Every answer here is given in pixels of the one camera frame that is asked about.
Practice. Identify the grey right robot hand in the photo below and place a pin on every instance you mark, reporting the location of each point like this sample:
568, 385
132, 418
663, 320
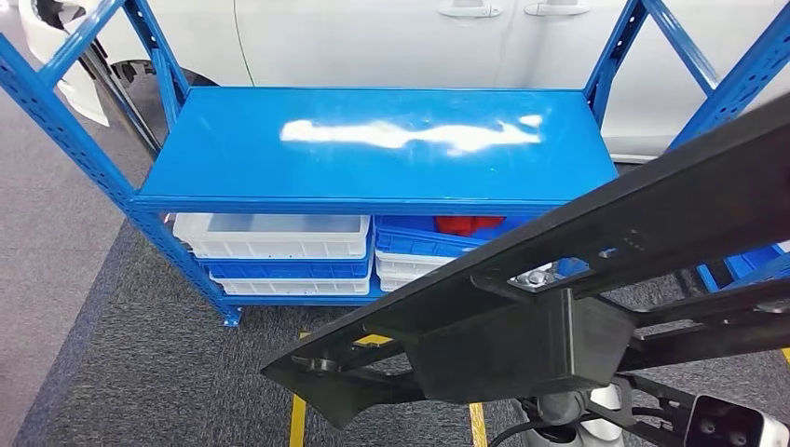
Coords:
561, 408

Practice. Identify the black plastic plate frame part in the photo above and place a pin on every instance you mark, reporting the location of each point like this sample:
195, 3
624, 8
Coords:
617, 234

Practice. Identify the blue metal shelf rack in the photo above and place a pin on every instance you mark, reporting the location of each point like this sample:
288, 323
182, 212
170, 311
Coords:
308, 148

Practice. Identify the red object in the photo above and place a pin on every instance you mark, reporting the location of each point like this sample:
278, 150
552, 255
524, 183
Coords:
469, 225

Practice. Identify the small blue metal rack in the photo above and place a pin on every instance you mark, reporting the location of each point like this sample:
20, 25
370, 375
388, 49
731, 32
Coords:
753, 265

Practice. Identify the yellow floor tape square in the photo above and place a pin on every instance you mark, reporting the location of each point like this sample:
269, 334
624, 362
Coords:
297, 419

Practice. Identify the white car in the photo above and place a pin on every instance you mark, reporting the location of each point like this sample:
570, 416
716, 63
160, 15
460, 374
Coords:
370, 37

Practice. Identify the pale wrist camera on bracket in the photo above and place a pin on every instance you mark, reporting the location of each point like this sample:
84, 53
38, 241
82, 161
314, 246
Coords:
728, 426

